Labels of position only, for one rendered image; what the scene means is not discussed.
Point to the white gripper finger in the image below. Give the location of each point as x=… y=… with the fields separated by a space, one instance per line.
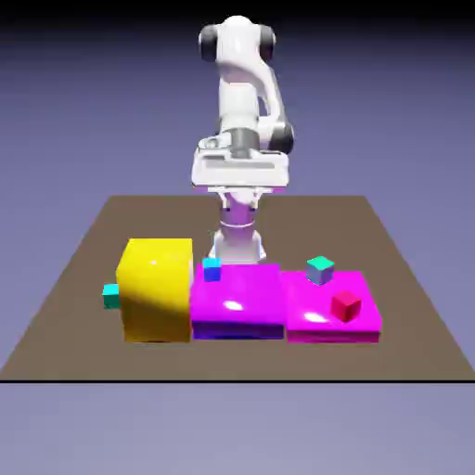
x=225 y=199
x=255 y=199

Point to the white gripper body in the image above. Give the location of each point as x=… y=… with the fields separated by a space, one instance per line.
x=240 y=174

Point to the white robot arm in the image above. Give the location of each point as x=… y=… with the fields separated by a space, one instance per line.
x=237 y=100

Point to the small blue cube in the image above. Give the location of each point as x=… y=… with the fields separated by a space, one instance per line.
x=212 y=272

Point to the small green cube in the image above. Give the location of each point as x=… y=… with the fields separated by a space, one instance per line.
x=320 y=271

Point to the small red cube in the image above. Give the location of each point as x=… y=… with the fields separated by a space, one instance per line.
x=345 y=306

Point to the small teal cube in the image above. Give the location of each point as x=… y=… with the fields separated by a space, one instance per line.
x=110 y=296

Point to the large magenta box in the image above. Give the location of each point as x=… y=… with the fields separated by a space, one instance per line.
x=315 y=315
x=241 y=297

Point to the large yellow box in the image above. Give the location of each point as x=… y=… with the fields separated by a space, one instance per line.
x=156 y=289

